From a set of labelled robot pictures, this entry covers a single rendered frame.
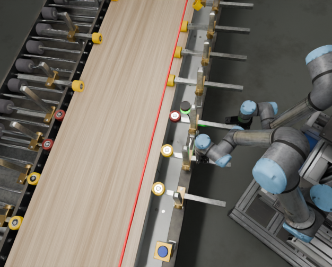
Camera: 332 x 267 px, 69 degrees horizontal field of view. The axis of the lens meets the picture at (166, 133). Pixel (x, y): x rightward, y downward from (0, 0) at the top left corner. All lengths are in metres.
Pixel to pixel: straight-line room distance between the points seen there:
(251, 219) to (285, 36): 2.20
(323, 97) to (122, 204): 1.17
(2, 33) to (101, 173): 3.12
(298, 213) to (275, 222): 1.16
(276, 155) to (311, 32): 2.80
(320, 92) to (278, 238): 1.40
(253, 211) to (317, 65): 1.40
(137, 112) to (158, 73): 0.35
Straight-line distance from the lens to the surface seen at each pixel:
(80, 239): 1.62
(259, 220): 2.24
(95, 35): 2.11
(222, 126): 1.67
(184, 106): 1.40
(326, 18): 3.77
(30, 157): 2.13
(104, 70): 1.97
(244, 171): 2.49
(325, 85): 1.14
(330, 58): 1.19
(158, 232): 1.78
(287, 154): 0.87
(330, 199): 1.26
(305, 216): 1.15
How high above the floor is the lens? 2.38
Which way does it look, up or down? 68 degrees down
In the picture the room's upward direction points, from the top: 15 degrees counter-clockwise
